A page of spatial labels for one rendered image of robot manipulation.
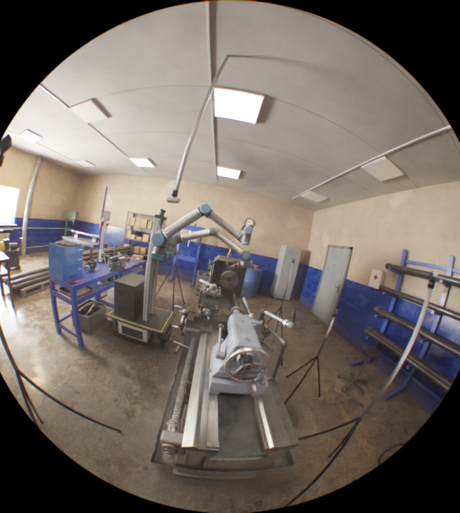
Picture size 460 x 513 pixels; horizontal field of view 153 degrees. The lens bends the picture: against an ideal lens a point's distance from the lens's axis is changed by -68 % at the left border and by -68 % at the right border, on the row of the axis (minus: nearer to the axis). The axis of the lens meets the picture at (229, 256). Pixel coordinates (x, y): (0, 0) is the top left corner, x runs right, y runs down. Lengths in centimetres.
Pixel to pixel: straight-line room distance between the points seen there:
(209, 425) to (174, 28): 273
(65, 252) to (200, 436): 205
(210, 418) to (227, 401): 26
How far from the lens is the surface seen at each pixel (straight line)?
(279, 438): 96
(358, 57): 197
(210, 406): 97
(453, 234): 344
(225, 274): 239
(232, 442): 101
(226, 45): 199
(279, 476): 182
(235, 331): 97
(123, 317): 259
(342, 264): 483
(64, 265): 224
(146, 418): 185
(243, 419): 110
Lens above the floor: 164
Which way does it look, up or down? 5 degrees down
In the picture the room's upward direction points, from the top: 12 degrees clockwise
